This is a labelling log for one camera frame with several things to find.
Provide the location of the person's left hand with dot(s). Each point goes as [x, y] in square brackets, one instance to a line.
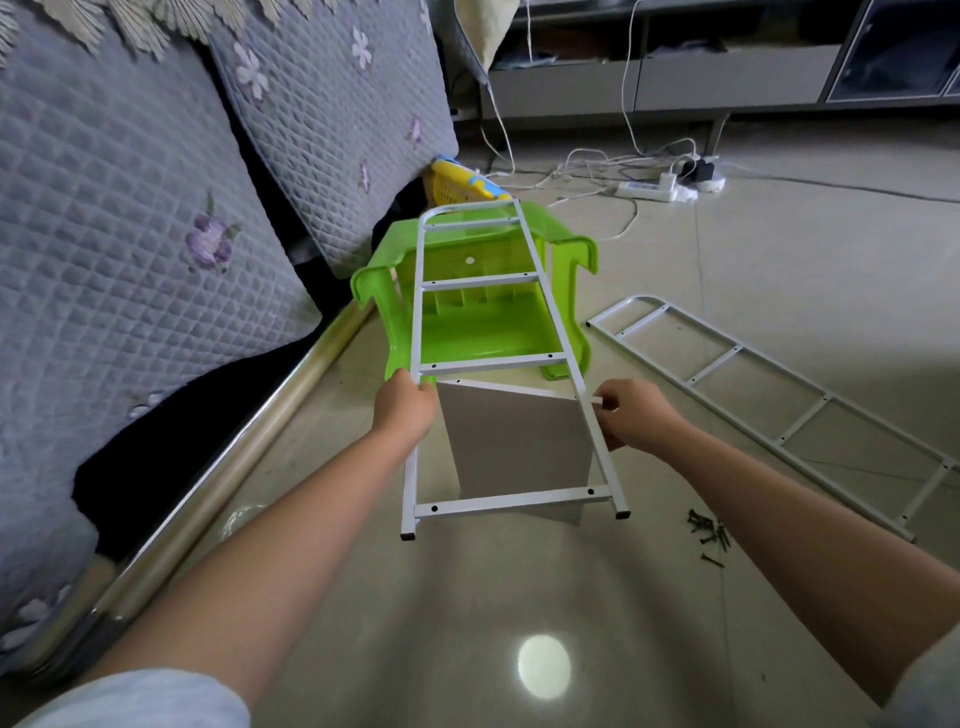
[405, 408]

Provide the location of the person's right hand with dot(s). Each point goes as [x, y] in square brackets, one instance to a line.
[638, 417]

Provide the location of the white wooden board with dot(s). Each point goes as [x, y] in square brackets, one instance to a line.
[518, 443]

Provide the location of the white metal frame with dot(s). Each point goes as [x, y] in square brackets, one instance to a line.
[495, 501]
[795, 420]

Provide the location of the person's right forearm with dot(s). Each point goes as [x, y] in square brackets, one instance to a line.
[810, 540]

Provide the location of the person's left forearm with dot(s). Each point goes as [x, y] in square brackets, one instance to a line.
[255, 555]

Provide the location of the person's white shirt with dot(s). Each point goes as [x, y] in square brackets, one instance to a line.
[135, 701]

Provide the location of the green plastic stool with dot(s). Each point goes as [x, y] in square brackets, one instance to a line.
[495, 323]

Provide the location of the pile of black screws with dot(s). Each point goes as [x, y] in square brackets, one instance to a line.
[708, 533]

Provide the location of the long white power strip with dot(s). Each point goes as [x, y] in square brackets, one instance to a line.
[653, 191]

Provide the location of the yellow plastic basket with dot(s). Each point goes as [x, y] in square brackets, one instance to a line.
[458, 180]

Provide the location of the white power strip with plugs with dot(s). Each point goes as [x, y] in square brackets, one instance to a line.
[705, 173]

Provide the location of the grey textured furniture cover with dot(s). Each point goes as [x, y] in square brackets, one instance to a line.
[150, 270]

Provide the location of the grey marble TV cabinet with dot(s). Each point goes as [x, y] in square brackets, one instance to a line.
[720, 68]

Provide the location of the pile of pale cloth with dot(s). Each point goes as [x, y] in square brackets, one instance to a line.
[483, 27]

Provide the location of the chrome metal base rail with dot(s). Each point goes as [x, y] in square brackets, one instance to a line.
[195, 495]

